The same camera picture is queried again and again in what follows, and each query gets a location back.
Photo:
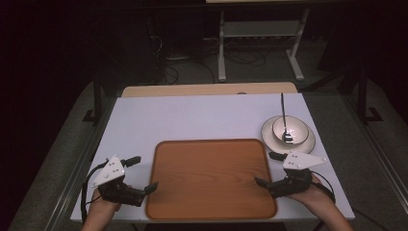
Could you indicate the metal floor rail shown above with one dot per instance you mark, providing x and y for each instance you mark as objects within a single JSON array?
[
  {"x": 381, "y": 160},
  {"x": 69, "y": 189}
]

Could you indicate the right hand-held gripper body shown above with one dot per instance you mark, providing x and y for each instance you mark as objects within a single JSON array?
[{"x": 296, "y": 183}]

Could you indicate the brown wooden tray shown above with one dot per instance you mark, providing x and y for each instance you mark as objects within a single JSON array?
[{"x": 208, "y": 179}]

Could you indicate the white bowl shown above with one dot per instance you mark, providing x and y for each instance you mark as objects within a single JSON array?
[{"x": 297, "y": 127}]

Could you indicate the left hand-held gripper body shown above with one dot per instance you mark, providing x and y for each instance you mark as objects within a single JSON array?
[{"x": 110, "y": 173}]

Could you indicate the metal spoon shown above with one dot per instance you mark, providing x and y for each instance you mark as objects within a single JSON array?
[{"x": 283, "y": 112}]

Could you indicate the person's left hand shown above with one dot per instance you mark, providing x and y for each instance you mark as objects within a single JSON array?
[{"x": 101, "y": 207}]

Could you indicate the white round plate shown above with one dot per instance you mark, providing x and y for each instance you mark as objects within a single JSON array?
[{"x": 272, "y": 145}]

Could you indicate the light wooden table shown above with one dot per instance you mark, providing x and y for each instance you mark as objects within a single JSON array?
[{"x": 208, "y": 89}]

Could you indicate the white metal frame stand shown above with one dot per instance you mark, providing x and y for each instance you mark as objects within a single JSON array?
[{"x": 221, "y": 48}]

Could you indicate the black metal stand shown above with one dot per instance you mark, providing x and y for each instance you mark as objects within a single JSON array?
[
  {"x": 97, "y": 96},
  {"x": 362, "y": 96}
]

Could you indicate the person's right hand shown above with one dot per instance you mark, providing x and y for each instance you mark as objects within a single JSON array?
[{"x": 316, "y": 197}]

